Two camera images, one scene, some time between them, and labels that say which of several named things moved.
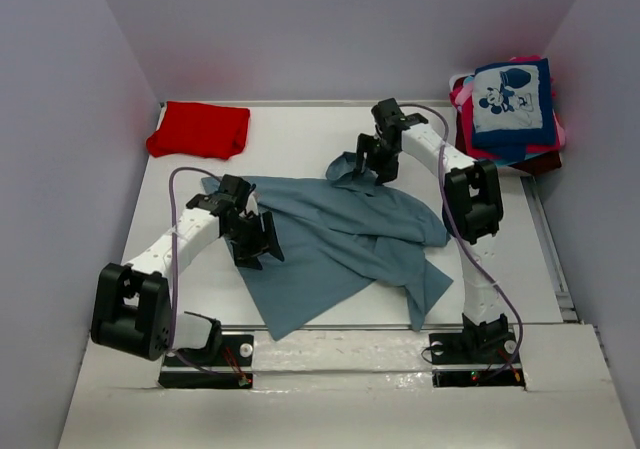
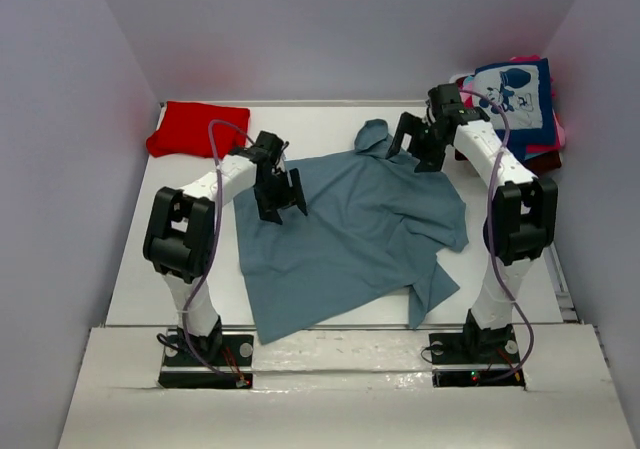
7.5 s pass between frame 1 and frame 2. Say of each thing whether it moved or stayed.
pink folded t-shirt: stayed
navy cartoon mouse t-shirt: stayed
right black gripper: moved
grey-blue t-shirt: moved
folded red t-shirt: stayed
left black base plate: stayed
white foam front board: stayed
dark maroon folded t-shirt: stayed
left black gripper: moved
